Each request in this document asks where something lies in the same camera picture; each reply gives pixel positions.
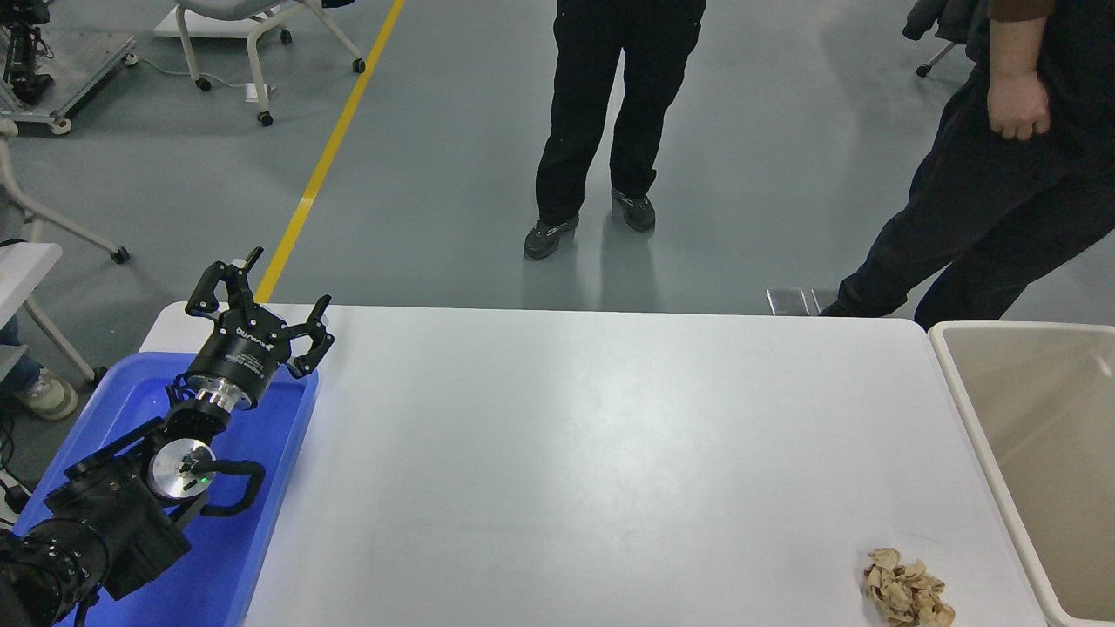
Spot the black office chair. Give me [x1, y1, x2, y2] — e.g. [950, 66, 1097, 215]
[901, 0, 990, 78]

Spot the white flat board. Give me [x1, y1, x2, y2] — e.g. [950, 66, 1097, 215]
[152, 7, 290, 41]

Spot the white chair base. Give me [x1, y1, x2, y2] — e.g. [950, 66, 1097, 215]
[0, 120, 131, 265]

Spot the person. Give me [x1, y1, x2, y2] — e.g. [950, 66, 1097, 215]
[0, 313, 79, 422]
[819, 0, 1115, 332]
[523, 0, 708, 261]

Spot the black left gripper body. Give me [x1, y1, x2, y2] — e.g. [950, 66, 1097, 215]
[195, 303, 291, 394]

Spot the blue plastic tray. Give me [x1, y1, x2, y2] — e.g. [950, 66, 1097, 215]
[13, 351, 321, 627]

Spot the black floor cable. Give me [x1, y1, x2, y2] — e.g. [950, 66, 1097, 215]
[0, 409, 36, 525]

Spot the white side table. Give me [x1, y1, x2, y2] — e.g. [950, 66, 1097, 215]
[0, 241, 107, 386]

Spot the person's hand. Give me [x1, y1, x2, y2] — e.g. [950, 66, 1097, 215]
[987, 71, 1053, 142]

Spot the grey metal wheeled platform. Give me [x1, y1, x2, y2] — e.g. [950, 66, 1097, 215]
[0, 33, 139, 137]

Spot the crumpled tan paper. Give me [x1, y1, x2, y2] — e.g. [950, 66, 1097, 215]
[862, 547, 956, 627]

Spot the white chair with casters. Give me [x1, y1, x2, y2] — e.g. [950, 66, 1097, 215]
[172, 0, 366, 128]

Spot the large pale bin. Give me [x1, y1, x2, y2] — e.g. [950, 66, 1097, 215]
[927, 320, 1115, 627]

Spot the black equipment stand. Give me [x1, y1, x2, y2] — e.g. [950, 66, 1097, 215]
[0, 0, 53, 107]

